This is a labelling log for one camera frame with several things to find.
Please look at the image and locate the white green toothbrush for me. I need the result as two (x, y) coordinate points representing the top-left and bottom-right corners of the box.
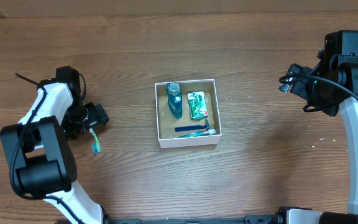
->
(89, 128), (101, 154)

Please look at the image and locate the blue mouthwash bottle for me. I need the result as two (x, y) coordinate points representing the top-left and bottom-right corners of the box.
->
(166, 82), (183, 119)

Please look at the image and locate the green soap packet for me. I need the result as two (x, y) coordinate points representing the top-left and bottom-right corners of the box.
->
(187, 91), (208, 120)

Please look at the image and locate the blue disposable razor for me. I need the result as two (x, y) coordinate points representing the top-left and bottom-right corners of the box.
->
(175, 119), (210, 132)

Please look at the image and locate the red white toothpaste tube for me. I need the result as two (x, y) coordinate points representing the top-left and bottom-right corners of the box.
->
(179, 129), (216, 138)

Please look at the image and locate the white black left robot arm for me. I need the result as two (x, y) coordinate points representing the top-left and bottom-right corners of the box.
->
(0, 66), (112, 223)

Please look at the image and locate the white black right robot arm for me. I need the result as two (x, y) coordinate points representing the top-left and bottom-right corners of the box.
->
(273, 30), (358, 223)

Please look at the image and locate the white open cardboard box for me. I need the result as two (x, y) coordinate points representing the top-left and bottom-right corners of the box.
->
(155, 79), (222, 149)

